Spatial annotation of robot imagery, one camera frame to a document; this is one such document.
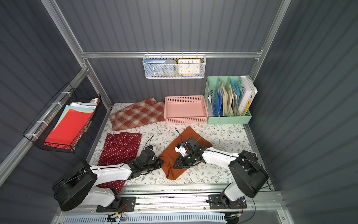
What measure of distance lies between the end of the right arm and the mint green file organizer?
1.23 ft

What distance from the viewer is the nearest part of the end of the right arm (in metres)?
0.67

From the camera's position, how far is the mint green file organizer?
98cm
